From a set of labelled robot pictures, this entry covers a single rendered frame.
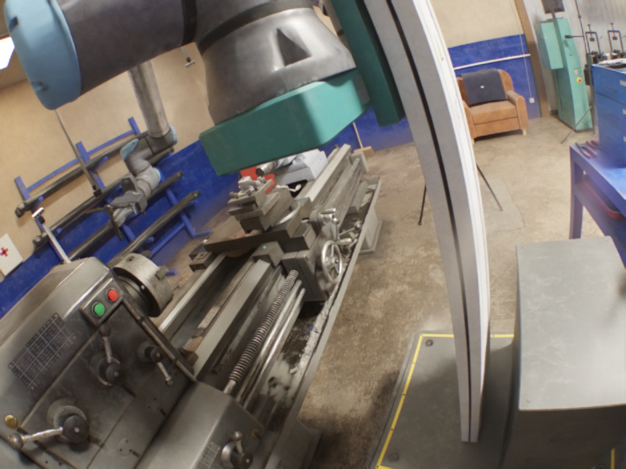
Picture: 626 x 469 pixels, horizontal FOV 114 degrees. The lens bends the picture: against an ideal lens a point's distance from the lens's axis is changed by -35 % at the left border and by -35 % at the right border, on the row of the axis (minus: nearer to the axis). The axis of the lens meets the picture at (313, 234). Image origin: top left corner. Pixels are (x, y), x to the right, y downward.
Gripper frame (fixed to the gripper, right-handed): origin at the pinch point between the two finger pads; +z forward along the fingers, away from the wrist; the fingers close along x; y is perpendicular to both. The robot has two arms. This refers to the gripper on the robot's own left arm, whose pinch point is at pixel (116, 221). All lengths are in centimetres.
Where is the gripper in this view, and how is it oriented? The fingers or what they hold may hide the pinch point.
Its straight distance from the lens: 113.5
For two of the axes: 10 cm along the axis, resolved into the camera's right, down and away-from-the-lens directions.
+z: 0.3, 6.0, -8.0
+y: 0.6, 8.0, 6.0
